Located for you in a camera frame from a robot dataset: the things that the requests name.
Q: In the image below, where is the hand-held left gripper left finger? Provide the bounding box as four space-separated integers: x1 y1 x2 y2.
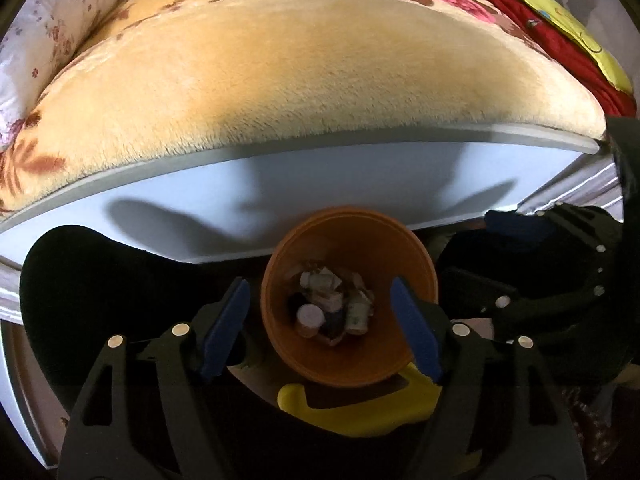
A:
57 277 251 480

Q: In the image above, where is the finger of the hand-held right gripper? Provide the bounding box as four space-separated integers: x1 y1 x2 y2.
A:
484 208 608 261
439 264 603 322

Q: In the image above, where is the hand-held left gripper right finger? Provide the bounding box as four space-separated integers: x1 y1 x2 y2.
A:
390 276 587 480

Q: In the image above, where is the orange plastic bin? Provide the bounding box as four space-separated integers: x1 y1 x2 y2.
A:
260 206 440 387

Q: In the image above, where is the black sock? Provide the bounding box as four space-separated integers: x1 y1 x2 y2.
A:
287 292 351 343

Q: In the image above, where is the crumpled printed paper wad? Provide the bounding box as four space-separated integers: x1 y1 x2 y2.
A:
346 287 377 335

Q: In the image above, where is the grey striped cloth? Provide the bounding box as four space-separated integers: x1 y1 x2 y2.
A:
517 152 623 217

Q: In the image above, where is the white capped round bottle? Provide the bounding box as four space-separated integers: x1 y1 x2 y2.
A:
296 304 326 337

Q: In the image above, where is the yellow plastic slipper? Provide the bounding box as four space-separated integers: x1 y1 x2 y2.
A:
277 364 443 437

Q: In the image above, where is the crumpled white paper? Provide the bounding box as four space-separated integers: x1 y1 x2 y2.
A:
299 267 346 311

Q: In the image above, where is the dark cloth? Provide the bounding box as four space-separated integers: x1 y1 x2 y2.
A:
20 225 241 413

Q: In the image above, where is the red cloth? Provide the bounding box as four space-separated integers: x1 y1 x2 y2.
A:
472 0 638 120

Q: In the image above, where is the yellow floral plush blanket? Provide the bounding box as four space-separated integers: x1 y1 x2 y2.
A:
0 0 608 212

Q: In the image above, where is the floral white pillow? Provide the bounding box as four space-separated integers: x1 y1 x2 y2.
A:
0 0 168 152

